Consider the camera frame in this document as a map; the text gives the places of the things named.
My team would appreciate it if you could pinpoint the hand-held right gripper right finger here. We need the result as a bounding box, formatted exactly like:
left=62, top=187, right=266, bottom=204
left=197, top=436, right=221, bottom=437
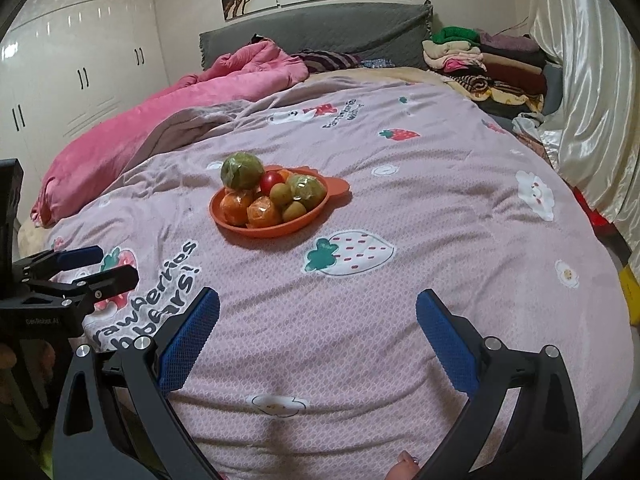
left=416, top=288, right=583, bottom=480

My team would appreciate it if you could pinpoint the orange plastic plate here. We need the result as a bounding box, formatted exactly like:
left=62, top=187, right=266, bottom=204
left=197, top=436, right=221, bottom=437
left=209, top=165, right=351, bottom=239

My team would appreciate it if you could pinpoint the cream satin curtain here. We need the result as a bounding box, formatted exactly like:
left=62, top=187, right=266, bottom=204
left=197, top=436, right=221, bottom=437
left=529, top=0, right=640, bottom=251

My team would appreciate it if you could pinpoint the person's left hand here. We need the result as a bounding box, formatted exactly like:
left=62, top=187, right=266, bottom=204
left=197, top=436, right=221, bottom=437
left=0, top=342, right=57, bottom=378

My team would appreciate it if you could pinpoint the plastic-wrapped green citrus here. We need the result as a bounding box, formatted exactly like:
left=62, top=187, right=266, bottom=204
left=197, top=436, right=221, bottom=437
left=221, top=152, right=265, bottom=191
left=286, top=174, right=328, bottom=211

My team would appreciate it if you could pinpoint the yellow item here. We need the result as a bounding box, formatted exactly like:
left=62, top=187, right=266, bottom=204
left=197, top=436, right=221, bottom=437
left=619, top=265, right=640, bottom=326

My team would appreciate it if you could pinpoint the white glossy wardrobe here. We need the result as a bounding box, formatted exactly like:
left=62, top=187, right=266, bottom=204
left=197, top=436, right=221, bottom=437
left=0, top=0, right=171, bottom=196

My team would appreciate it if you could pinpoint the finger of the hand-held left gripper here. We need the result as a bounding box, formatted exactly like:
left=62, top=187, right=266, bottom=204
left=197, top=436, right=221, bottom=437
left=12, top=246, right=104, bottom=281
left=30, top=264, right=140, bottom=311

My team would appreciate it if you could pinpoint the beige bed sheet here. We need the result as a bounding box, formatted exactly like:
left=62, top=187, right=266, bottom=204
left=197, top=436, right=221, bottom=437
left=307, top=65, right=451, bottom=91

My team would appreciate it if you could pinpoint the yellow-green cloth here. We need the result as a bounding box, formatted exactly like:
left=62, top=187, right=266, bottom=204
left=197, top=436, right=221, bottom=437
left=40, top=435, right=56, bottom=480

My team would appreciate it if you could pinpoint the red item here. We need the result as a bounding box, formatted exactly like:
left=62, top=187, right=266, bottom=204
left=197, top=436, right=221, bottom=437
left=572, top=190, right=613, bottom=233

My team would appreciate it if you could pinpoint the pile of folded clothes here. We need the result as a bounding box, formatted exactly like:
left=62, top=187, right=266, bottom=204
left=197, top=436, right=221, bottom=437
left=422, top=26, right=548, bottom=120

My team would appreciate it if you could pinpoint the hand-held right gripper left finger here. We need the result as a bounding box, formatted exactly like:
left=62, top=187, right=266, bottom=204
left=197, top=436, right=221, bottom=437
left=52, top=287, right=222, bottom=480

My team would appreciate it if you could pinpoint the dark striped cloth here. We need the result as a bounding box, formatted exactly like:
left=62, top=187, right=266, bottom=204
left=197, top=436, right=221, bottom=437
left=292, top=50, right=362, bottom=73

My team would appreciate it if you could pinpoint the pink fleece blanket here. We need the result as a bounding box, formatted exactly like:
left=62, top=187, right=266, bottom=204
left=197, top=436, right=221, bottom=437
left=30, top=40, right=309, bottom=226

